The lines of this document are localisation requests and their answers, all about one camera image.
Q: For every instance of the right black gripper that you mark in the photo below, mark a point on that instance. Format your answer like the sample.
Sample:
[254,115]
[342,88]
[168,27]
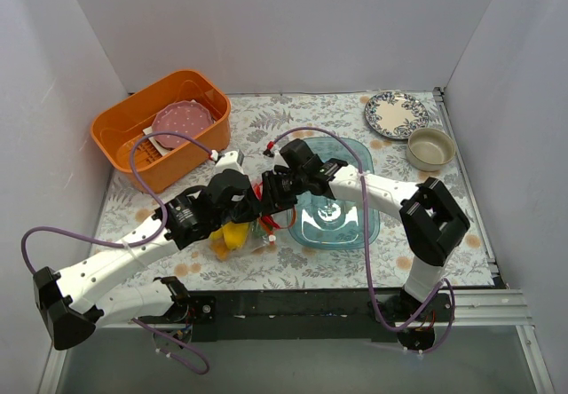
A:
[273,193]

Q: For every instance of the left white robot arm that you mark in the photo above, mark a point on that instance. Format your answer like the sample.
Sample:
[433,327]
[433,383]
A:
[76,300]

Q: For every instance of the blue floral plate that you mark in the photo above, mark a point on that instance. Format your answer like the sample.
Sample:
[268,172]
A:
[395,114]

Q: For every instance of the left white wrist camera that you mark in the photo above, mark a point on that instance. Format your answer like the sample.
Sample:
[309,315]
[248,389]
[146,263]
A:
[231,160]

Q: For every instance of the clear zip top bag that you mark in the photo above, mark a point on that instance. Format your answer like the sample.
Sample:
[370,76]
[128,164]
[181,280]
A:
[285,219]

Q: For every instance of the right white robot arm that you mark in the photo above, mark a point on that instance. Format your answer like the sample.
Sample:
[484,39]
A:
[433,221]

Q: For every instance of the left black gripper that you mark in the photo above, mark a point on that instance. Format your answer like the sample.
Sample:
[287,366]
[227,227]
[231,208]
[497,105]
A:
[245,210]

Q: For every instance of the red chili pepper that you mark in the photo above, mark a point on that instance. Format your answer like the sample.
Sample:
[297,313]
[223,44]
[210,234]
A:
[266,221]

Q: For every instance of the white card in bin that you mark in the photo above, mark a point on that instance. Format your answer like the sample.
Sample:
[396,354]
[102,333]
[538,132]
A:
[162,151]

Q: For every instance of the yellow bell pepper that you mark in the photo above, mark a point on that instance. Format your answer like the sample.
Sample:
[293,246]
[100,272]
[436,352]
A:
[235,235]

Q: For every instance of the pink dotted plate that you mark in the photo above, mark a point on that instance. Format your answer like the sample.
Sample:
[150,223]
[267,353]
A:
[186,117]

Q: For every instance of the orange plastic bin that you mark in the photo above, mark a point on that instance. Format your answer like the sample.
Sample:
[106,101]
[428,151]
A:
[119,130]

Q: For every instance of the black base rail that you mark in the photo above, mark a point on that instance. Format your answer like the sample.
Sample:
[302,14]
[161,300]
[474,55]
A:
[276,315]

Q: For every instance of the orange ginger root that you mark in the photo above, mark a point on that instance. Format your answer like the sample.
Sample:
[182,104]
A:
[221,251]

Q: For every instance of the beige ceramic bowl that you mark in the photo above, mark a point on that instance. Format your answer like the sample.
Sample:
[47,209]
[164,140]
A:
[429,149]

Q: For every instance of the teal glass tray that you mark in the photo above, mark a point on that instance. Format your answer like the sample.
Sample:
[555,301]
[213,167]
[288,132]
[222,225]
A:
[323,223]

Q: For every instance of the yellow lemon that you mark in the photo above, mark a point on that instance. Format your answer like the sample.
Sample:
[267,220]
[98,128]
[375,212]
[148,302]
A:
[217,235]

